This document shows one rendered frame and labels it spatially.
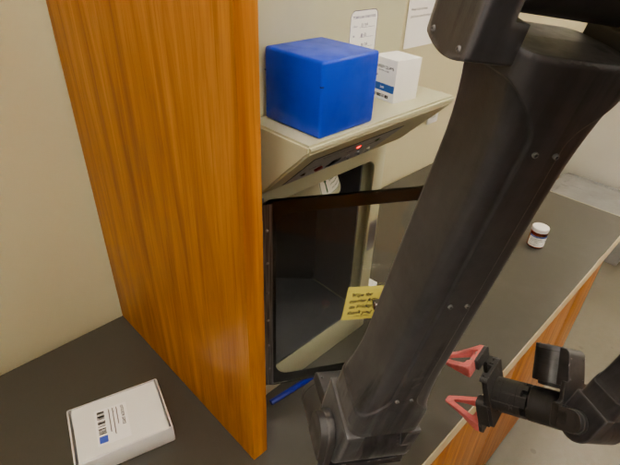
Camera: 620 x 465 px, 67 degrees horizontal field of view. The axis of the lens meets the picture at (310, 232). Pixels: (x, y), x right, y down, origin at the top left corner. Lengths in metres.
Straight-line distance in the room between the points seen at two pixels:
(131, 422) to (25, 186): 0.47
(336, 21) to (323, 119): 0.19
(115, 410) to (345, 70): 0.71
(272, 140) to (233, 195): 0.09
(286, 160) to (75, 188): 0.56
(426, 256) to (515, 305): 1.03
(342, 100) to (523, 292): 0.91
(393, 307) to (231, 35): 0.30
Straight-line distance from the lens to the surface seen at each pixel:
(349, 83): 0.58
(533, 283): 1.41
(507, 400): 0.87
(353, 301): 0.84
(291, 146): 0.57
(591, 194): 3.57
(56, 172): 1.02
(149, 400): 0.97
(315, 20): 0.68
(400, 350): 0.33
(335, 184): 0.85
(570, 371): 0.84
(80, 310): 1.19
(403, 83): 0.72
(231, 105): 0.51
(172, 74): 0.59
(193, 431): 0.96
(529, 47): 0.23
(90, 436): 0.95
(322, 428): 0.44
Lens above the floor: 1.72
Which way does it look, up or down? 33 degrees down
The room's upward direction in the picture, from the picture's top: 3 degrees clockwise
